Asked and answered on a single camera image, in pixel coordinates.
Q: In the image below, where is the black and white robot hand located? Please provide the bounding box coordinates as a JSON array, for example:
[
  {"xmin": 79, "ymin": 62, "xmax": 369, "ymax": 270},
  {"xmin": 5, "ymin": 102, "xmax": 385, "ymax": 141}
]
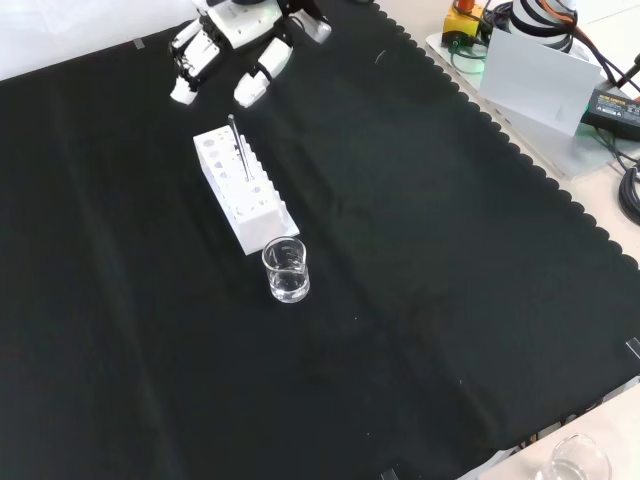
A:
[{"xmin": 168, "ymin": 0, "xmax": 334, "ymax": 109}]

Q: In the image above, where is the clear glass rod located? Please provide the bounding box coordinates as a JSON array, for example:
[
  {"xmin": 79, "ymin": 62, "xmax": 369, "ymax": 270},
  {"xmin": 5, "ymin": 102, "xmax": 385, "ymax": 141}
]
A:
[{"xmin": 227, "ymin": 113, "xmax": 252, "ymax": 182}]

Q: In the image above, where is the white test tube rack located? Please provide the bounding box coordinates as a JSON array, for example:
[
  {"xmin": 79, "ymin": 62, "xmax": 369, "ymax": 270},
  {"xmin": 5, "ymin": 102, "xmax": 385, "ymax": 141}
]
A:
[{"xmin": 192, "ymin": 127, "xmax": 301, "ymax": 257}]

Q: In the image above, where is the yellow stop button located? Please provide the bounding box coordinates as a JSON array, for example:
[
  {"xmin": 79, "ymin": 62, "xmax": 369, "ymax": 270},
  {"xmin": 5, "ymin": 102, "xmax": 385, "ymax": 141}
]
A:
[{"xmin": 444, "ymin": 0, "xmax": 489, "ymax": 44}]

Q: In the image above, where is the small clear glass beaker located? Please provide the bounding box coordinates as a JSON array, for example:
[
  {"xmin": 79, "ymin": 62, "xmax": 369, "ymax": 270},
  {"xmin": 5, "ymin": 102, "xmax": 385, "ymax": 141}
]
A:
[{"xmin": 261, "ymin": 235, "xmax": 312, "ymax": 305}]

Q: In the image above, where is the black bench cloth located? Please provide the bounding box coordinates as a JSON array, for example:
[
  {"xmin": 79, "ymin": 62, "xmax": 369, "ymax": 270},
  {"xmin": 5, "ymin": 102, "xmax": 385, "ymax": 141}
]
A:
[{"xmin": 0, "ymin": 0, "xmax": 640, "ymax": 480}]

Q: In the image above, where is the pale board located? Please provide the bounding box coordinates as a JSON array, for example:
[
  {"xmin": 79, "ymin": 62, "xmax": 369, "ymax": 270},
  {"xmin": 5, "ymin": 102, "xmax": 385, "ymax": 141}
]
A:
[{"xmin": 478, "ymin": 28, "xmax": 604, "ymax": 138}]

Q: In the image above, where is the black power adapter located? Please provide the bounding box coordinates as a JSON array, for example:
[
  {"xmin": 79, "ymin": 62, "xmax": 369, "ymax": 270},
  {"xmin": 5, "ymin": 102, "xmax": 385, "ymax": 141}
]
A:
[{"xmin": 579, "ymin": 85, "xmax": 640, "ymax": 141}]

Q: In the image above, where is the clear glass vessel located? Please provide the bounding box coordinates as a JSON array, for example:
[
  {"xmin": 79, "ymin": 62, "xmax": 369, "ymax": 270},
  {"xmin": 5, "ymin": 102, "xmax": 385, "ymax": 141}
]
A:
[{"xmin": 537, "ymin": 433, "xmax": 614, "ymax": 480}]

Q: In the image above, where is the thin green cable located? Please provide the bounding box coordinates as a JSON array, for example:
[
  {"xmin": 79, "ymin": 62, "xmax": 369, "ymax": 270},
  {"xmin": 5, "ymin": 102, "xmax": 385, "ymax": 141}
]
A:
[{"xmin": 449, "ymin": 39, "xmax": 489, "ymax": 76}]

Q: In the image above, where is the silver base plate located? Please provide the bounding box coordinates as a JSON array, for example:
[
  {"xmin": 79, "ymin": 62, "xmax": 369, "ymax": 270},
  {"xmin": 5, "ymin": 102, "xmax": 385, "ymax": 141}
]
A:
[{"xmin": 424, "ymin": 29, "xmax": 640, "ymax": 179}]

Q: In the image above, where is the orange cable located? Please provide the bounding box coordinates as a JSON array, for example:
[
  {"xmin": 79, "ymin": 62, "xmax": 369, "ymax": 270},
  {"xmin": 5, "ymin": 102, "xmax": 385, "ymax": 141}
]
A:
[{"xmin": 547, "ymin": 0, "xmax": 640, "ymax": 94}]

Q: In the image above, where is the black cable bundle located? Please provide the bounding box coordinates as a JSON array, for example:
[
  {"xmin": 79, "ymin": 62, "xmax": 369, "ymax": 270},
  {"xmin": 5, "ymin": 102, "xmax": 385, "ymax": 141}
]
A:
[{"xmin": 618, "ymin": 164, "xmax": 640, "ymax": 225}]

